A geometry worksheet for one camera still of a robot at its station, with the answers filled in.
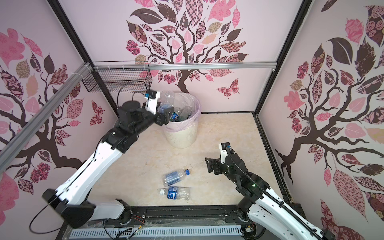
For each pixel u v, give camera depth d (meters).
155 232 0.70
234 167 0.51
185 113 0.83
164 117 0.59
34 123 0.58
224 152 0.63
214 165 0.64
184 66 0.92
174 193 0.76
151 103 0.54
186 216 0.75
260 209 0.61
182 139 0.90
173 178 0.81
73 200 0.38
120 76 0.95
